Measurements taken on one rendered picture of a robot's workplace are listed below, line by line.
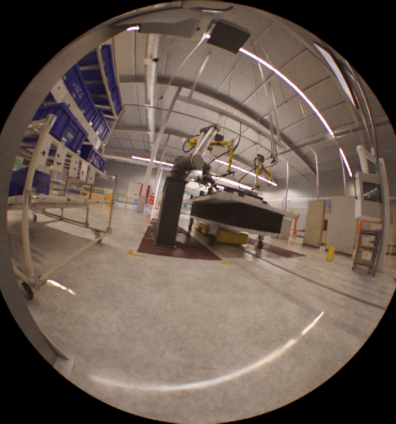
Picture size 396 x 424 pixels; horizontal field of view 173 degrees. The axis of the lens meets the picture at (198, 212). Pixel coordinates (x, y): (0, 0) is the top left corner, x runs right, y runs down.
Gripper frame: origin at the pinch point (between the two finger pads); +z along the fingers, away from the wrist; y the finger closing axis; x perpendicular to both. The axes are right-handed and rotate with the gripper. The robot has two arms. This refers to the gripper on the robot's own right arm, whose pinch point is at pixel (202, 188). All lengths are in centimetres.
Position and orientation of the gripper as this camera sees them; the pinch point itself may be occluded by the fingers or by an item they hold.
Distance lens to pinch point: 194.6
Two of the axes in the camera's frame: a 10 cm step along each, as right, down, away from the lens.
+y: -9.4, -1.8, -3.0
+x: 3.0, 0.4, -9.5
